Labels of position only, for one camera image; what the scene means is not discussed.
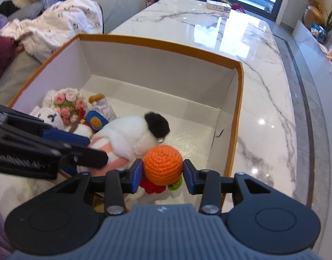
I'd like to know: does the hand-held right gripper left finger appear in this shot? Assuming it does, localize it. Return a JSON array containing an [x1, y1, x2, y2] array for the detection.
[[55, 158, 143, 216]]

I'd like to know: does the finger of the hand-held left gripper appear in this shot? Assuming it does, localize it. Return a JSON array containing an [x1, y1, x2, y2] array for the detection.
[[0, 122, 109, 168], [0, 102, 91, 148]]

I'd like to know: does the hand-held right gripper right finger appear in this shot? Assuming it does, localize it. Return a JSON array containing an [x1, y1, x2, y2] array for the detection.
[[183, 159, 272, 215]]

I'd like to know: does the orange crochet ball toy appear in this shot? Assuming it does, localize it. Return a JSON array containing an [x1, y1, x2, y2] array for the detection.
[[139, 145, 184, 195]]

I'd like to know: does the white plush with black ear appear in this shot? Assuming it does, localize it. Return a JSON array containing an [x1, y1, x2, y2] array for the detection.
[[87, 112, 170, 169]]

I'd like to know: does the orange cardboard box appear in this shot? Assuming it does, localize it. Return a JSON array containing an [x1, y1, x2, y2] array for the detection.
[[7, 33, 244, 214]]

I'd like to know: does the white bunny plush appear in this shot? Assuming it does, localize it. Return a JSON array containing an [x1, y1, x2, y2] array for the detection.
[[29, 107, 65, 130]]

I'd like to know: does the person's purple fuzzy clothing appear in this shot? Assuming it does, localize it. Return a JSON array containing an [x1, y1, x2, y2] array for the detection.
[[0, 173, 16, 254]]

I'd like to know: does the maroon cloth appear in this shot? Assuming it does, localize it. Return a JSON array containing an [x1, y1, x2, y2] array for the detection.
[[0, 36, 20, 82]]

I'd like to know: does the white printed blanket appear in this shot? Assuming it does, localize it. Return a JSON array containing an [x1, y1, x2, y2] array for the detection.
[[1, 0, 103, 63]]

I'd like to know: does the grey striped cloth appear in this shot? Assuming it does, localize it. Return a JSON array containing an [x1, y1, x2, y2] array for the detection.
[[7, 3, 44, 22]]

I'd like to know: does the black cloth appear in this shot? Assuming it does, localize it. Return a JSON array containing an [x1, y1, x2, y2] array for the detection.
[[0, 0, 20, 17]]

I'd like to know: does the grey sofa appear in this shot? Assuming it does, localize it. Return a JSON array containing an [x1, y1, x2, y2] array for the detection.
[[0, 0, 156, 106]]

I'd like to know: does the small white box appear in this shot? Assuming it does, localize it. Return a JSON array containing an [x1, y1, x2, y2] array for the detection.
[[206, 0, 232, 13]]

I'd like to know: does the marble media console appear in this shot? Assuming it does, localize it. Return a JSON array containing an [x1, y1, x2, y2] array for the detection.
[[291, 19, 332, 76]]

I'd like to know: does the blue snack bag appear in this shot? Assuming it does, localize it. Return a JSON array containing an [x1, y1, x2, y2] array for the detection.
[[311, 23, 329, 44]]

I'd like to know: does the gold vase with dried flowers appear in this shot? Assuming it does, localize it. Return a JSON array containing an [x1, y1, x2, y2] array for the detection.
[[304, 0, 325, 29]]

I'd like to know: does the green potted plant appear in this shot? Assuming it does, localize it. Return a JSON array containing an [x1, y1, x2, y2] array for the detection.
[[322, 0, 332, 33]]

